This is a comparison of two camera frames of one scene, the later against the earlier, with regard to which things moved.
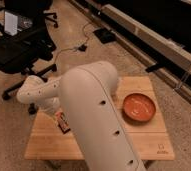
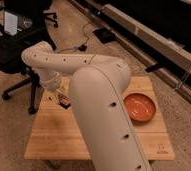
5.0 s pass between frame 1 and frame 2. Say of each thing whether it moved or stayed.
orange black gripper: moved
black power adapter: stayed
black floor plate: stayed
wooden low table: stayed
